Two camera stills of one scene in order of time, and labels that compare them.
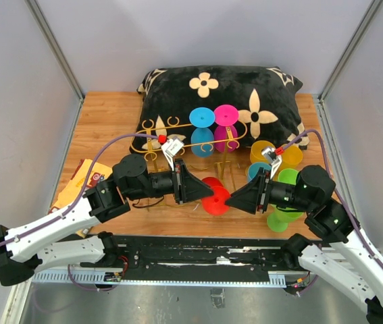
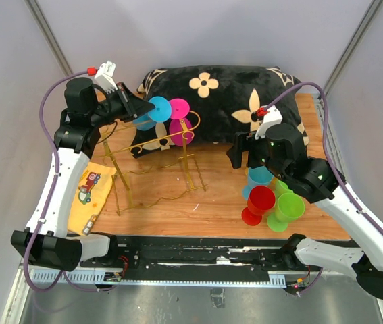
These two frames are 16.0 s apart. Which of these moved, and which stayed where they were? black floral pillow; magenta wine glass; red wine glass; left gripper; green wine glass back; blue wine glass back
Moved: magenta wine glass; left gripper; blue wine glass back; red wine glass
Stayed: black floral pillow; green wine glass back
